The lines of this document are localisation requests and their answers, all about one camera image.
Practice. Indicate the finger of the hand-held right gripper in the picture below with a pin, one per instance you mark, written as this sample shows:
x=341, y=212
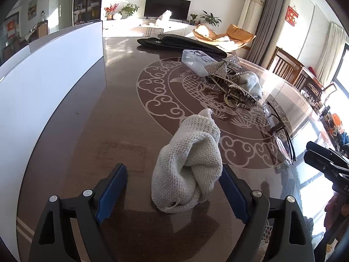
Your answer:
x=324, y=165
x=327, y=152

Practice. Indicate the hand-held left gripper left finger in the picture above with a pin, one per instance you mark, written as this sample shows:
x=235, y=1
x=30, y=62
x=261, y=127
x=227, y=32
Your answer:
x=113, y=191

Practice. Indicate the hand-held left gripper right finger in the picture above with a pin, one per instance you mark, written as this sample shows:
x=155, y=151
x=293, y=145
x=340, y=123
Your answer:
x=231, y=193

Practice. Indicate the black-framed eyeglasses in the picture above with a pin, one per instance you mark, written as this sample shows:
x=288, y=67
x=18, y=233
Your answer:
x=278, y=127

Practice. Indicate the white container box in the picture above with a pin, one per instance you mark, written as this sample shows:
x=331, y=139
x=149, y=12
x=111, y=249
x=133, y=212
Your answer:
x=54, y=82

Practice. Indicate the rhinestone bow hair clip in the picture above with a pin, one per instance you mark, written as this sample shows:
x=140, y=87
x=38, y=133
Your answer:
x=222, y=68

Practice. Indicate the person's right hand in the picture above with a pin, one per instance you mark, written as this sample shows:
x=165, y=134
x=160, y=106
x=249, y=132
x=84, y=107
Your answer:
x=334, y=207

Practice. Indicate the wooden dining chair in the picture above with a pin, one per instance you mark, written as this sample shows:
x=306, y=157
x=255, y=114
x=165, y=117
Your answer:
x=286, y=62
x=313, y=80

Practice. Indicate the clear plastic case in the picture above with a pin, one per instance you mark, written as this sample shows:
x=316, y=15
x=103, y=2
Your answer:
x=195, y=60

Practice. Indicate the grey curtain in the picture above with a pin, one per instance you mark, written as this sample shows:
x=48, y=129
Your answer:
x=270, y=19

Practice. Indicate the orange lounge chair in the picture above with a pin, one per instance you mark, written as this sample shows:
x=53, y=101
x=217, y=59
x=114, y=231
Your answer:
x=237, y=34

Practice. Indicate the black cloth bag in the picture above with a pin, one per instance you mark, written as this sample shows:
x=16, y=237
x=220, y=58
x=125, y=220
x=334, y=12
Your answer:
x=177, y=43

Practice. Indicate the covered standing air conditioner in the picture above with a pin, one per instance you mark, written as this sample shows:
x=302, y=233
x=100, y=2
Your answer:
x=252, y=8

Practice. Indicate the white coffee table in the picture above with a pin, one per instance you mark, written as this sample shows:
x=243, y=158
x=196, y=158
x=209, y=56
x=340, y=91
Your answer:
x=169, y=27

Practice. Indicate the large leafy potted plant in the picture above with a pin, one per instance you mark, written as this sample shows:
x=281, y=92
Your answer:
x=211, y=19

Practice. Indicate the red flower vase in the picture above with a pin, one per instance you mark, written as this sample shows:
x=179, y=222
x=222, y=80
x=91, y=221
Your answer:
x=110, y=11

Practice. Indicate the small potted plant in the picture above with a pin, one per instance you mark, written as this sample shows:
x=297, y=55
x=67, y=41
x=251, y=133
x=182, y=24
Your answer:
x=193, y=17

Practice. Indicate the white cat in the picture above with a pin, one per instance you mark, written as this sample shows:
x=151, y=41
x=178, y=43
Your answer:
x=163, y=17

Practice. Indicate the green potted plant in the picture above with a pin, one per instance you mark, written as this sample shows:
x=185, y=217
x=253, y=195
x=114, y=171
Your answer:
x=128, y=10

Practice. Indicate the red door poster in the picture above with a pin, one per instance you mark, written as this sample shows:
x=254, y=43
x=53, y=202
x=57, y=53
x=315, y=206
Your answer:
x=10, y=29

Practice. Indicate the black television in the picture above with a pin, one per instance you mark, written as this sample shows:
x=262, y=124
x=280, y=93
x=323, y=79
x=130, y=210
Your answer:
x=166, y=6

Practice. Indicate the dark glass display cabinet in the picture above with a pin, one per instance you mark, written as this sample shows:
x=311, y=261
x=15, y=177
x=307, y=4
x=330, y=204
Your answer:
x=90, y=0

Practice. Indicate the red wall decoration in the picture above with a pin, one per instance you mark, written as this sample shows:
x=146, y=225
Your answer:
x=291, y=16

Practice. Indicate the framed wall painting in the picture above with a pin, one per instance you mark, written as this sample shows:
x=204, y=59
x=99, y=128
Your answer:
x=32, y=9

